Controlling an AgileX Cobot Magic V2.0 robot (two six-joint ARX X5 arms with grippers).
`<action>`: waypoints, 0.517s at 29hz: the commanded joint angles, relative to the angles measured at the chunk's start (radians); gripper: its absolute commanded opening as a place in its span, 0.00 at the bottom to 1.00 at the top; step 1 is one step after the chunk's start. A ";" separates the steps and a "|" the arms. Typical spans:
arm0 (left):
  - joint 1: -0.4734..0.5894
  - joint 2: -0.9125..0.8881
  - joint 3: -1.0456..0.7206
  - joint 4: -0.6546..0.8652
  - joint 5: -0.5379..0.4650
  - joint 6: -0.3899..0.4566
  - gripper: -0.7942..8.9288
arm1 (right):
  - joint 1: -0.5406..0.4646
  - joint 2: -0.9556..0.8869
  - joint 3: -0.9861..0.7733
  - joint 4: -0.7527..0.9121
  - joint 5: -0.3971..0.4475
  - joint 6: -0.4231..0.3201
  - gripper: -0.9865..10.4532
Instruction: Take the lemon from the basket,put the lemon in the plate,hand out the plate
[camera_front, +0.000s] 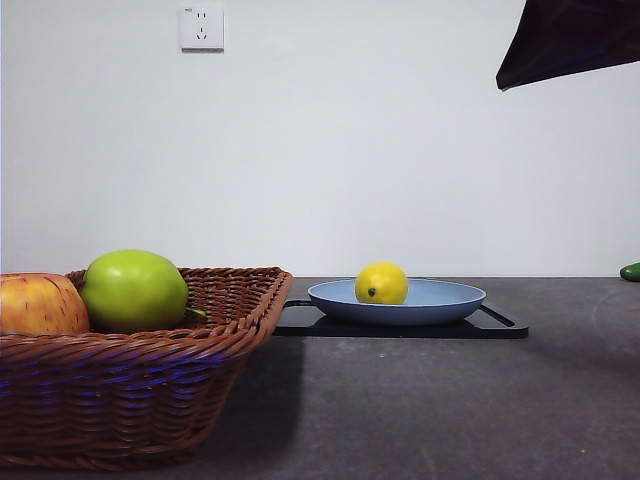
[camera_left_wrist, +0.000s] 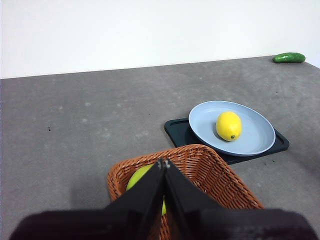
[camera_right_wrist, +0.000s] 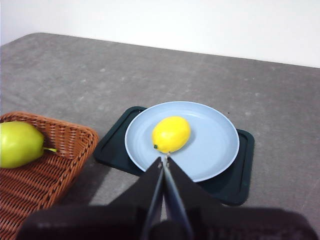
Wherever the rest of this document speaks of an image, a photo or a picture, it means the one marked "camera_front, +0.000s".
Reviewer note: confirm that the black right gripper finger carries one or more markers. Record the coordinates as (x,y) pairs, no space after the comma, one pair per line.
(575,40)

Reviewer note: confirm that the yellow lemon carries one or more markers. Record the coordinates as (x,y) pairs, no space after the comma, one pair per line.
(382,282)

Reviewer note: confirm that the blue plate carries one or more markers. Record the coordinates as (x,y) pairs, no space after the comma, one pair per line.
(400,312)

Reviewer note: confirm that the brown wicker basket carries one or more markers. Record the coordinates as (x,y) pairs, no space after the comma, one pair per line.
(125,400)

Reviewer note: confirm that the dark green vegetable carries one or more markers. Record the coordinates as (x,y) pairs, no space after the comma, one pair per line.
(632,272)

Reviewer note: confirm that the black flat tray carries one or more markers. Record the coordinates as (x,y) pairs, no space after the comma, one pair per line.
(400,332)

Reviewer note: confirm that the small green vegetable piece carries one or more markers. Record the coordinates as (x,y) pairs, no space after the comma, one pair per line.
(196,312)

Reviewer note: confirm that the green apple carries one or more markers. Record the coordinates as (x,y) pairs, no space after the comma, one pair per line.
(130,290)

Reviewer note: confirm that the red yellow apple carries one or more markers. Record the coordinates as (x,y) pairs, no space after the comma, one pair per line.
(35,305)

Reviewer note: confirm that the white wall socket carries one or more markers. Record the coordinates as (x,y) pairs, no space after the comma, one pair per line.
(202,30)

